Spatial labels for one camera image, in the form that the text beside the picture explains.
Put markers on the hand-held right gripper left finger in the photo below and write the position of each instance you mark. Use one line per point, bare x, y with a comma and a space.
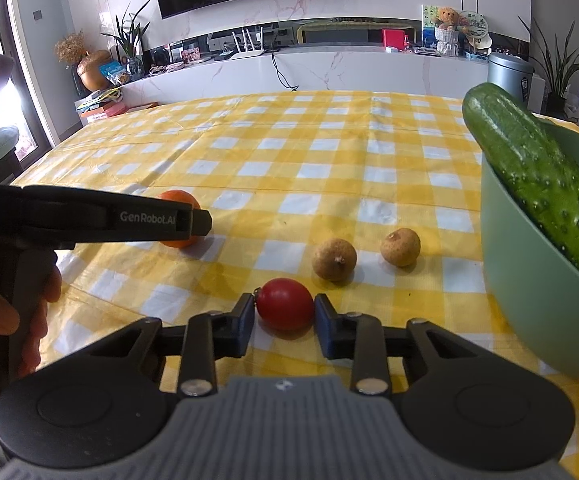
243, 327

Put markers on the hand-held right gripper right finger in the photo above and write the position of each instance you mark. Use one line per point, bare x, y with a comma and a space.
325, 330

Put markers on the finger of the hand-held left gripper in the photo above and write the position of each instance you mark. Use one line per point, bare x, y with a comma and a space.
202, 222

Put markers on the small tangerine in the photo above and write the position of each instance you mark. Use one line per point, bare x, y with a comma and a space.
177, 198

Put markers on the red cherry tomato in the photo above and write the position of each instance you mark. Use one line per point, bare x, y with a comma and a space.
284, 305

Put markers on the green bowl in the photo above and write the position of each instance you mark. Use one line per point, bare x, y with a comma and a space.
529, 285

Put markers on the green cucumber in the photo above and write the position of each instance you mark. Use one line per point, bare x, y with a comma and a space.
534, 170

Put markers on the brown longan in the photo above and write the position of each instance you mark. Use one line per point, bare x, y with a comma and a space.
400, 246
334, 259

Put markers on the stack of pink boxes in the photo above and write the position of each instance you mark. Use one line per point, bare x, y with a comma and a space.
100, 107

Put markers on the green cushioned chair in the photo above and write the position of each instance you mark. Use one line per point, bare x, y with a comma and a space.
4, 142

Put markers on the flat orange box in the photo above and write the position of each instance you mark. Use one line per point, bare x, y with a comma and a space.
144, 106

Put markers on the yellow checkered tablecloth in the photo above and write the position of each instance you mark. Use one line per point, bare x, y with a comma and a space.
319, 160

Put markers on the golden gourd ornament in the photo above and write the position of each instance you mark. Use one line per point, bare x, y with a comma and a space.
92, 72

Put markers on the blue snack bag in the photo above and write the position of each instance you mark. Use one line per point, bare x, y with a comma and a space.
113, 72

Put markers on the dried flower bunch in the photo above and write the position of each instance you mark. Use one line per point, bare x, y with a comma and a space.
71, 46

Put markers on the potted plant in glass vase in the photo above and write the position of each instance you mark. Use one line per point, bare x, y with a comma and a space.
132, 45

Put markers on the white router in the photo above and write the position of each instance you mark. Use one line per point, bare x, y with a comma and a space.
244, 50

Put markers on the white marble media console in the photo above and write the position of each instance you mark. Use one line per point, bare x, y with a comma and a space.
359, 72

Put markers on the red box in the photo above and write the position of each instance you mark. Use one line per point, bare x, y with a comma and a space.
393, 39

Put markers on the blue picture card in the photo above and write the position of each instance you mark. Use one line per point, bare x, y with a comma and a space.
428, 22

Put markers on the silver trash can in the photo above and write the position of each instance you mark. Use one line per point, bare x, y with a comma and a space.
509, 77

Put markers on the teddy bear in basket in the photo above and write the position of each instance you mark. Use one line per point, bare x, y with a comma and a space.
448, 27

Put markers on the white plastic bag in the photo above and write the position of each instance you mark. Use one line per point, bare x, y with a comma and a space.
574, 106

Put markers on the round painted fan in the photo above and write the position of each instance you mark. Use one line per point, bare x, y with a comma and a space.
473, 25

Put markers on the tall leafy potted plant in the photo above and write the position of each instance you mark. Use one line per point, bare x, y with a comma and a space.
552, 75

